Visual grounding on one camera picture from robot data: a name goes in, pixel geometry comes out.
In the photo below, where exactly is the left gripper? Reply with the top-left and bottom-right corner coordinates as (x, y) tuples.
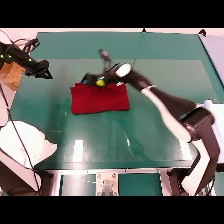
(24, 58), (54, 80)

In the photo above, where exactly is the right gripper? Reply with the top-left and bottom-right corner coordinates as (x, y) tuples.
(81, 71), (111, 88)

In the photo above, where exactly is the red T-shirt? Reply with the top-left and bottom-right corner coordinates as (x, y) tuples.
(69, 82), (131, 116)

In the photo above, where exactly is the white garment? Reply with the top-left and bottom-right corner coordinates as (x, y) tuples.
(203, 98), (224, 165)
(0, 120), (58, 169)

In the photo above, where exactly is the black cable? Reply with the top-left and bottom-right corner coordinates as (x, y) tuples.
(0, 83), (42, 196)

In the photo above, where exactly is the silver frame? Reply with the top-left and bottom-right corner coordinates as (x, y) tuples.
(49, 167), (188, 197)

